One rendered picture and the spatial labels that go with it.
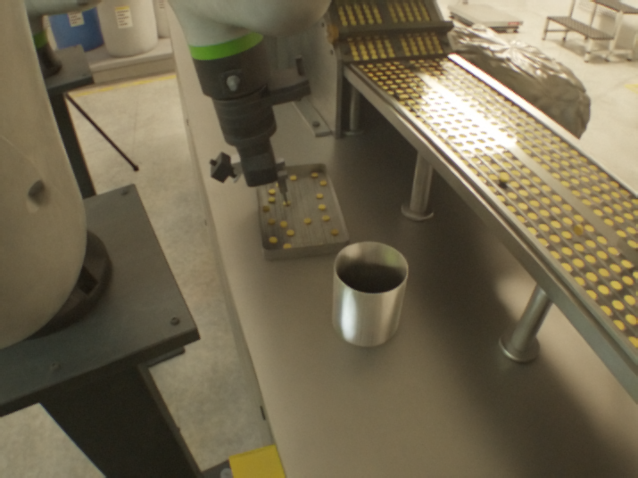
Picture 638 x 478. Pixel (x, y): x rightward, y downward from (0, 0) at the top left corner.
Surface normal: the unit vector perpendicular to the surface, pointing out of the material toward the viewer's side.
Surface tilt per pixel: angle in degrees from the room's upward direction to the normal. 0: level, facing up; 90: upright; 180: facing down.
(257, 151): 101
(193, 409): 0
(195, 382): 0
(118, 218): 0
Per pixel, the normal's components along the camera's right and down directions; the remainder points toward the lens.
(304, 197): 0.00, -0.75
